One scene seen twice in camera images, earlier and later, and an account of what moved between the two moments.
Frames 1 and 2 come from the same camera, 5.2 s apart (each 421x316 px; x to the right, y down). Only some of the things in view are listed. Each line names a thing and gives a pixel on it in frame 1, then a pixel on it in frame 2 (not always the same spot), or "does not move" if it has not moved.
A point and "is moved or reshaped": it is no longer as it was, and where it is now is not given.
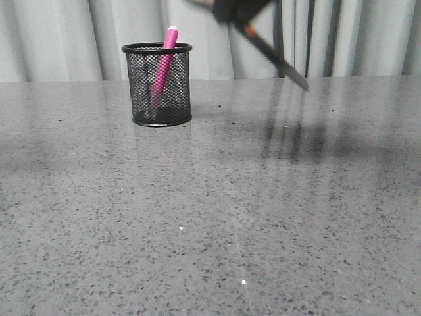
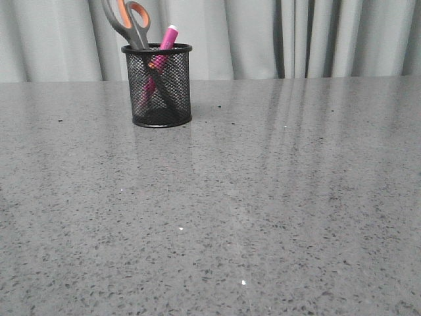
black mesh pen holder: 160,83 does not move
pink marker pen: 164,66 is moved or reshaped
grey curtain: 82,40 does not move
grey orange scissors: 256,37 to 137,22
